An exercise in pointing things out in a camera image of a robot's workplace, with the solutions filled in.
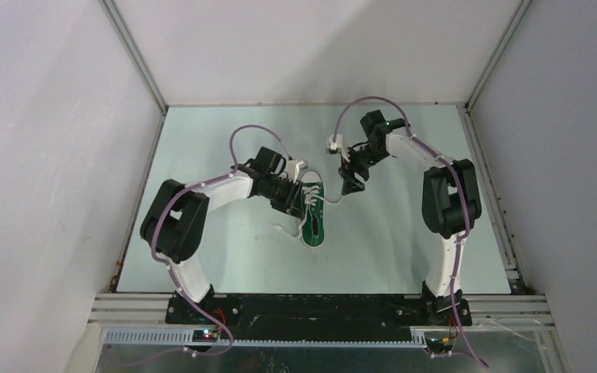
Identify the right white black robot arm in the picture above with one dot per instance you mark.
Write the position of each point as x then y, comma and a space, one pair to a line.
450, 205

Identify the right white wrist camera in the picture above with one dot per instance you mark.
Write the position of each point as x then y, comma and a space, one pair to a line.
337, 145

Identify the green canvas sneaker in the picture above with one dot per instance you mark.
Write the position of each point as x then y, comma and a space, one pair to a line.
313, 193

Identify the grey slotted cable duct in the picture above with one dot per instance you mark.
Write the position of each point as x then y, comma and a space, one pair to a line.
182, 337

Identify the left controller board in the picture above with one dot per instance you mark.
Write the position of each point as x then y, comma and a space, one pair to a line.
205, 336

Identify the controller board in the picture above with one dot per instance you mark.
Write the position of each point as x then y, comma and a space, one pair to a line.
440, 346
205, 336

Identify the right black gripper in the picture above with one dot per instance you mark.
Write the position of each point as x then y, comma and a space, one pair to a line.
352, 168

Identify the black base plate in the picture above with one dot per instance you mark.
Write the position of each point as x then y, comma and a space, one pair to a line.
361, 317

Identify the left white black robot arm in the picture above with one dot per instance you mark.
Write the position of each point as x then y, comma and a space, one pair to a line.
174, 224

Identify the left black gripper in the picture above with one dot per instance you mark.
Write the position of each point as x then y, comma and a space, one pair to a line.
290, 203

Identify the right controller board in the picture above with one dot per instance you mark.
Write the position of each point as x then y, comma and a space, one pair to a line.
440, 346

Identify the white shoelace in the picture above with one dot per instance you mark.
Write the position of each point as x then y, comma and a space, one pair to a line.
297, 235

